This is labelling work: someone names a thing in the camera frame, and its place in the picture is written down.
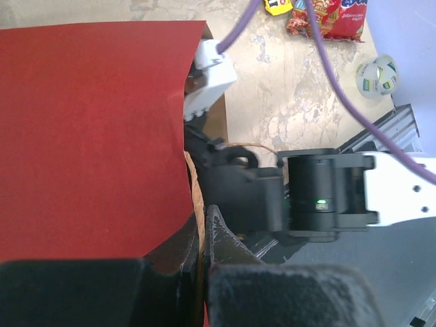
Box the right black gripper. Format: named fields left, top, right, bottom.
left=184, top=123, right=283, bottom=234

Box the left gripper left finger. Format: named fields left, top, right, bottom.
left=1, top=218, right=199, bottom=326

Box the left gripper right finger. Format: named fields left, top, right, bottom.
left=205, top=206, right=386, bottom=326

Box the red brown paper bag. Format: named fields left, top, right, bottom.
left=1, top=20, right=208, bottom=326

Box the yellow m&m's pack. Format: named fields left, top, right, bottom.
left=264, top=0, right=293, bottom=16

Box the red candy bag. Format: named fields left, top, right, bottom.
left=287, top=0, right=367, bottom=42

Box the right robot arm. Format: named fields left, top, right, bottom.
left=184, top=124, right=435, bottom=243

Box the clear tape roll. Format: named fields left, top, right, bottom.
left=356, top=54, right=399, bottom=99

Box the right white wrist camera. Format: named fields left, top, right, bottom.
left=183, top=39, right=236, bottom=121

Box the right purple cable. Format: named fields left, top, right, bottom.
left=217, top=0, right=436, bottom=187

